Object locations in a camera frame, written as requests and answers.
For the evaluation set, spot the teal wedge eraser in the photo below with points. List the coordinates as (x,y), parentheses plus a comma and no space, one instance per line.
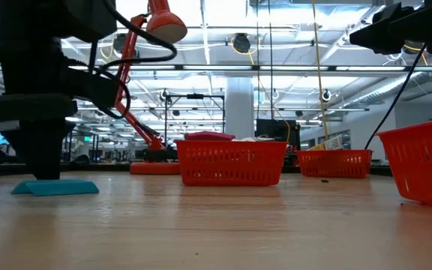
(62,187)

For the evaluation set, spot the black metal frame stand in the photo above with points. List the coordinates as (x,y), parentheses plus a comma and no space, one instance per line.
(195,96)

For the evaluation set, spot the white building column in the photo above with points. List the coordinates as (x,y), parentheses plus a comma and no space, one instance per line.
(240,112)

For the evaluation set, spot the pink eraser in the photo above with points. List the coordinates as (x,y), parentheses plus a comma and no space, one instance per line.
(208,136)

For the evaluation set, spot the small black ceiling reel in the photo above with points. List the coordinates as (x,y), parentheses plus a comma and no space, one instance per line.
(326,95)
(164,95)

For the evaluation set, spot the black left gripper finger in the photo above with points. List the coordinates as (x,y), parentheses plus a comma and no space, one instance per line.
(13,144)
(45,150)

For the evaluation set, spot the black frame workstation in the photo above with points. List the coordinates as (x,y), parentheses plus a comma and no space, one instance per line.
(84,131)

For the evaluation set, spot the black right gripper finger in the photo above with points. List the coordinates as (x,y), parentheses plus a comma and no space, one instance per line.
(377,33)

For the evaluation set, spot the black screen panel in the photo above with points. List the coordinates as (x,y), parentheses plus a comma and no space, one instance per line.
(276,129)

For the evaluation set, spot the orange desk lamp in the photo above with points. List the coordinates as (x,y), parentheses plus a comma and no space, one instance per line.
(163,26)

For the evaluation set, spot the small white packaged item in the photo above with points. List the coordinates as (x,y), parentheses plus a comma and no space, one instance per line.
(253,139)

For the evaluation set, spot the red plastic basket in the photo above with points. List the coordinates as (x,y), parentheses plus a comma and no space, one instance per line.
(332,165)
(231,165)
(426,161)

